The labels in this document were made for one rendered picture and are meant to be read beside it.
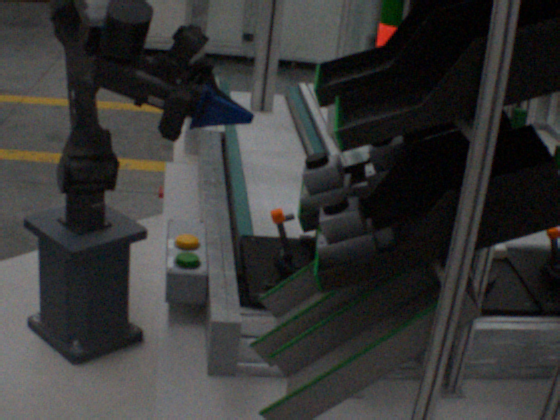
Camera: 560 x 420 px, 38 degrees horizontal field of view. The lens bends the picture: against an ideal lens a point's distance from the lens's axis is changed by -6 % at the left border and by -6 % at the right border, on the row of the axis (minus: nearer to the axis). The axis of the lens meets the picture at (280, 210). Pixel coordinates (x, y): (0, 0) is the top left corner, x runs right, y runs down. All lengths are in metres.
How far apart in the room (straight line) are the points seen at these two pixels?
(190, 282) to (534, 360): 0.59
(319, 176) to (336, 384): 0.26
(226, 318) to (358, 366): 0.39
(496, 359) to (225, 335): 0.45
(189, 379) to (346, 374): 0.42
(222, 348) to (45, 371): 0.28
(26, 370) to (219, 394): 0.30
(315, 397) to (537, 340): 0.56
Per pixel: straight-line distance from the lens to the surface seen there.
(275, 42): 2.40
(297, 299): 1.24
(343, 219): 0.94
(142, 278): 1.61
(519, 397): 1.44
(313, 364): 1.12
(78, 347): 1.36
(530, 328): 1.43
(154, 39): 6.74
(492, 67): 0.82
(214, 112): 1.07
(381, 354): 0.97
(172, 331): 1.46
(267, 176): 1.98
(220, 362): 1.34
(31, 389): 1.31
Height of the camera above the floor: 1.63
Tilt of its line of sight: 23 degrees down
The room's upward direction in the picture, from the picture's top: 7 degrees clockwise
